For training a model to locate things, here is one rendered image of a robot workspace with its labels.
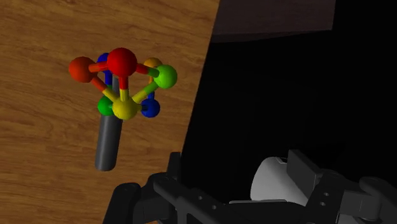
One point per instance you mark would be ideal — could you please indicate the grey cylinder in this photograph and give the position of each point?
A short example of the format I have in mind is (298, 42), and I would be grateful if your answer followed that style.
(107, 145)

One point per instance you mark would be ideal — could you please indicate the wooden table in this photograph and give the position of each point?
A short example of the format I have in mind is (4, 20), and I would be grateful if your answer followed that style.
(40, 118)

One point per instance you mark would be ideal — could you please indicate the white cylindrical object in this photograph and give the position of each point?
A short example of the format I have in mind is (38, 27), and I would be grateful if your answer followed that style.
(270, 183)

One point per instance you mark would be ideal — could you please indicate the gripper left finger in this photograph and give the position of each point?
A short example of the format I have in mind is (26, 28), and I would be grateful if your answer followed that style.
(173, 198)

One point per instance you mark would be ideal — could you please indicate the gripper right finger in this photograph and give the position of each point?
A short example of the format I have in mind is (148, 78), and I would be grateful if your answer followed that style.
(332, 198)

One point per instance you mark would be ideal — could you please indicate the colourful ball and stick toy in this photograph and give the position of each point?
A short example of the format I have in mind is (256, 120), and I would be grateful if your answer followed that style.
(122, 62)

